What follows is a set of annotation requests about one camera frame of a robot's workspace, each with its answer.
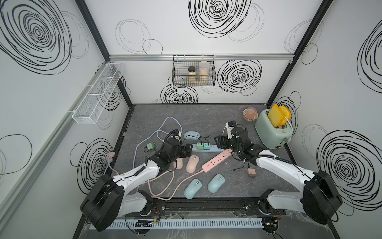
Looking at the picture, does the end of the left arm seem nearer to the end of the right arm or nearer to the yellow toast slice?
the end of the right arm

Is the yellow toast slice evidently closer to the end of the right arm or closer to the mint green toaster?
the mint green toaster

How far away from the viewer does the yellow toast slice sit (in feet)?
2.83

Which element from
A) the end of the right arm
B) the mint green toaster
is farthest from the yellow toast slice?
the end of the right arm
